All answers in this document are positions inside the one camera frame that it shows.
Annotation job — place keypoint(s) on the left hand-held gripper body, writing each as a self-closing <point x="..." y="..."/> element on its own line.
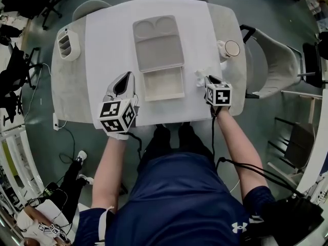
<point x="112" y="113"/>

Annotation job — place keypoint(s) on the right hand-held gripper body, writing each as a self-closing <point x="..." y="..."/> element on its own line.
<point x="221" y="95"/>

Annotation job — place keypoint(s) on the white paper item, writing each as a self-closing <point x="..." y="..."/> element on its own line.
<point x="200" y="76"/>

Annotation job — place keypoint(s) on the grey compartment box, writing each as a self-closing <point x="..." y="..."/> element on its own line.
<point x="159" y="47"/>

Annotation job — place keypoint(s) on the person's right forearm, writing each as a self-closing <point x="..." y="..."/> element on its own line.
<point x="238" y="147"/>

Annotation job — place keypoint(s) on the person's left forearm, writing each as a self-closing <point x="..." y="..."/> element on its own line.
<point x="109" y="168"/>

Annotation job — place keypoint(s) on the white cup with brown rim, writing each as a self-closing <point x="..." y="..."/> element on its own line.
<point x="230" y="49"/>

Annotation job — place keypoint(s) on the person's black trousers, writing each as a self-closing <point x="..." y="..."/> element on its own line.
<point x="161" y="142"/>

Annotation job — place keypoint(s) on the white power strip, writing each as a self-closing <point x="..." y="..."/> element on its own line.
<point x="55" y="122"/>

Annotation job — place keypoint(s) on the white table mat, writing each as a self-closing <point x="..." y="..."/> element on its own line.
<point x="107" y="47"/>

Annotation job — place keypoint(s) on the white utensil holder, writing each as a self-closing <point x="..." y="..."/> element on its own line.
<point x="70" y="45"/>

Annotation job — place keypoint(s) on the dark wooden stool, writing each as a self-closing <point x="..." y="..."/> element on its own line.
<point x="299" y="142"/>

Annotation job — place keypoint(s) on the person's navy shirt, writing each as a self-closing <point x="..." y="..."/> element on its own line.
<point x="176" y="201"/>

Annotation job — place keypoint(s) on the black bag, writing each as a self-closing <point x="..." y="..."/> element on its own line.
<point x="292" y="216"/>

